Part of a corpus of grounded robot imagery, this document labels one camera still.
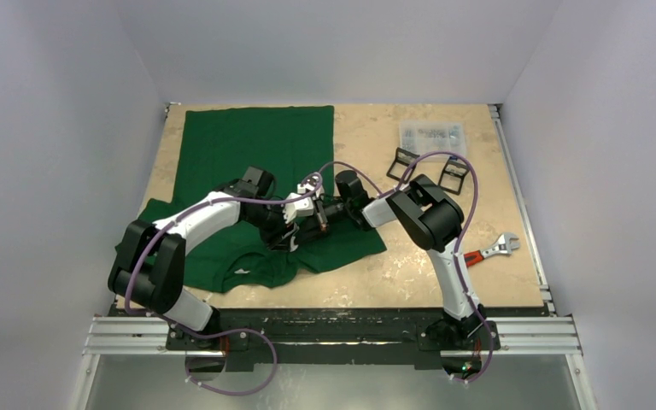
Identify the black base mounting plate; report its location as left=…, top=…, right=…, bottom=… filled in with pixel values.
left=166, top=307, right=501, bottom=378

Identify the red handled adjustable wrench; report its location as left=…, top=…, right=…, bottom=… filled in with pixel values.
left=464, top=232, right=520, bottom=267

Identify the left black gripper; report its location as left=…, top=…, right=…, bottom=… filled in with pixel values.
left=245, top=199, right=298, bottom=250

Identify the clear plastic parts box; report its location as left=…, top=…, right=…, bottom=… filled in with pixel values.
left=399, top=120, right=468, bottom=157

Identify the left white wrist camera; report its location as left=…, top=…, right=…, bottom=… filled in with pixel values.
left=283, top=193, right=317, bottom=223

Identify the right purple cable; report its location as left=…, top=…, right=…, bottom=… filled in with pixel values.
left=311, top=149, right=499, bottom=386

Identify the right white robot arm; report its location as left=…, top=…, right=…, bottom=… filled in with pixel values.
left=291, top=170, right=484, bottom=348

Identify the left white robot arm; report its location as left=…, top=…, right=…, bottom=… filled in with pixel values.
left=108, top=167, right=310, bottom=349

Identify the green t-shirt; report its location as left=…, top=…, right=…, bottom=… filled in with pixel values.
left=139, top=106, right=386, bottom=293

